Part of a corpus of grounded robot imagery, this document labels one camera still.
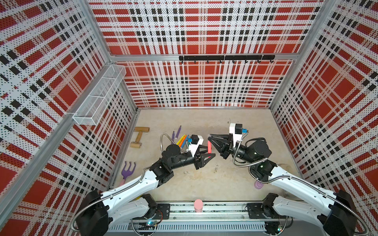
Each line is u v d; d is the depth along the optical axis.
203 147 0.67
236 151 0.56
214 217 0.73
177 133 1.05
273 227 0.69
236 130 0.52
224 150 0.57
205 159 0.62
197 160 0.59
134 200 0.60
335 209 0.40
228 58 0.89
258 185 0.80
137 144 0.99
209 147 0.62
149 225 0.70
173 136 1.04
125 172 0.88
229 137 0.57
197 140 0.58
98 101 0.73
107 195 0.43
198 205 0.68
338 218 0.38
